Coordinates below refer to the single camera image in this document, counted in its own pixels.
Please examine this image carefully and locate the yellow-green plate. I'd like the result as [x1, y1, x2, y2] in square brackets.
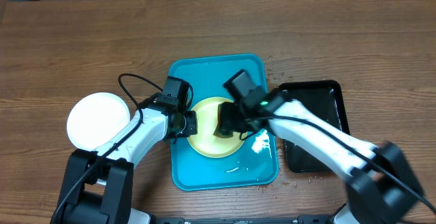
[188, 97, 243, 158]

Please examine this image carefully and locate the white plate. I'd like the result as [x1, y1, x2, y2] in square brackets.
[66, 93, 131, 151]

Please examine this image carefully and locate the green yellow sponge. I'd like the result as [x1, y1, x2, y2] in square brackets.
[213, 115, 234, 138]

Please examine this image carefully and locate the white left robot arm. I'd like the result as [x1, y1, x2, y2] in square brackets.
[50, 76, 197, 224]

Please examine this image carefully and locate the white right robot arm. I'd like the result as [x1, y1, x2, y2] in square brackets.
[215, 69, 426, 223]

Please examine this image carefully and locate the teal plastic tray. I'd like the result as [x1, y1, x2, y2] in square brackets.
[168, 54, 279, 191]

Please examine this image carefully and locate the black water tray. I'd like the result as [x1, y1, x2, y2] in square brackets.
[279, 80, 350, 173]

